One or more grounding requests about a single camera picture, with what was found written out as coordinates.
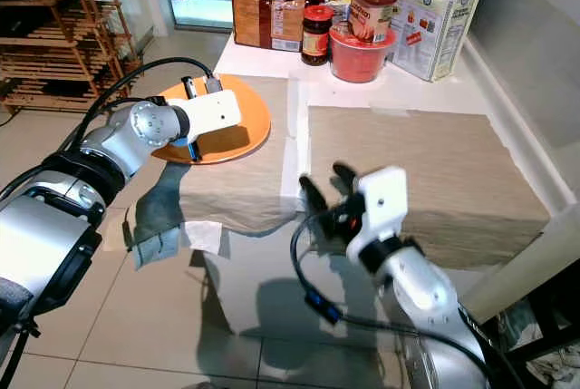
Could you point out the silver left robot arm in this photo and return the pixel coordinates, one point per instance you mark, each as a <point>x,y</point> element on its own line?
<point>45,244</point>

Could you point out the brown carton box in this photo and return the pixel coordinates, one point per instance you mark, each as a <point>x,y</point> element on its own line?
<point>258,17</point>

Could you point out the brown-lidded round can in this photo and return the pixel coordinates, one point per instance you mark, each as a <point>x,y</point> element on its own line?
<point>372,15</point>

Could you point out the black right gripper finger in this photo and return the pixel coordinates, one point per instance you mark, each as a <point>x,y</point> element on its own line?
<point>345,176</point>
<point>315,199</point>

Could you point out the beige woven mat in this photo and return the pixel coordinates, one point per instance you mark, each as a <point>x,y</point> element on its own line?
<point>236,194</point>
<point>444,153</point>

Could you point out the red-lidded jar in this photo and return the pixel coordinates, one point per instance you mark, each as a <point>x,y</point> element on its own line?
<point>317,40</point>

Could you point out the white flour bag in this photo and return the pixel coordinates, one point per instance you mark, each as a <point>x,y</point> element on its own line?
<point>435,26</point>

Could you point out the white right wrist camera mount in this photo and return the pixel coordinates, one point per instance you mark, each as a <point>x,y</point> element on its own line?
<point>382,199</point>

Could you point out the orange plate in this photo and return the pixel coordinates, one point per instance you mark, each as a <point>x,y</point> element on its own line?
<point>240,140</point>

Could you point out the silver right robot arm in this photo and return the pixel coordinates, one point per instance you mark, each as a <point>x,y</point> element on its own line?
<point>426,289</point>

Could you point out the wooden slatted rack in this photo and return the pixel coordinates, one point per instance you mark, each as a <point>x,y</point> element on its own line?
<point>72,40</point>

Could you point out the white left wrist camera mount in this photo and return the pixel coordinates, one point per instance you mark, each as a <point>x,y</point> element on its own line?
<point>213,115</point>

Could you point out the red plastic tub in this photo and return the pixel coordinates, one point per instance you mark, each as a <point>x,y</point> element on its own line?
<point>358,61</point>

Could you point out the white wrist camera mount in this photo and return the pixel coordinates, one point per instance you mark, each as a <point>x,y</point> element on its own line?
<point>382,199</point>
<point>213,115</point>

